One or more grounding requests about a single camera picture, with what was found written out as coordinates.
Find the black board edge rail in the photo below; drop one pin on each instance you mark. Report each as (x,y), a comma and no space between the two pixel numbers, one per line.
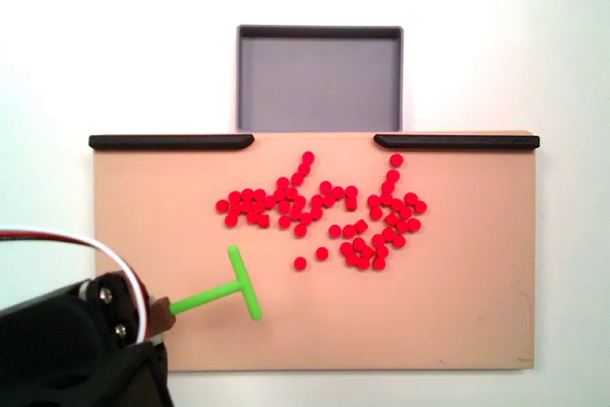
(457,142)
(171,141)

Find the beige flat board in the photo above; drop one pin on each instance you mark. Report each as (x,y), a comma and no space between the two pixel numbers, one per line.
(429,307)

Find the grey rectangular tray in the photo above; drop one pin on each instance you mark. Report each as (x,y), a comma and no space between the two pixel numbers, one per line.
(319,83)

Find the green T-shaped pusher tool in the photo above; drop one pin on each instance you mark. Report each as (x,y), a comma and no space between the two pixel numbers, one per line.
(209,295)

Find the red cylindrical granule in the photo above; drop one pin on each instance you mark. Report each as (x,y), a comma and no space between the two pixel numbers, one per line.
(222,206)
(279,195)
(376,213)
(360,225)
(381,251)
(284,221)
(300,201)
(317,200)
(386,198)
(338,192)
(234,209)
(282,183)
(308,156)
(258,207)
(367,252)
(315,211)
(247,194)
(290,193)
(358,243)
(300,230)
(329,199)
(252,217)
(296,211)
(377,239)
(411,197)
(284,207)
(352,259)
(335,230)
(259,195)
(397,204)
(235,197)
(325,187)
(346,248)
(388,233)
(298,179)
(405,212)
(351,203)
(396,159)
(263,221)
(393,175)
(379,263)
(351,191)
(374,200)
(270,202)
(399,240)
(306,218)
(349,230)
(414,224)
(392,219)
(247,207)
(300,262)
(402,226)
(231,220)
(363,262)
(321,253)
(304,168)
(388,186)
(420,207)

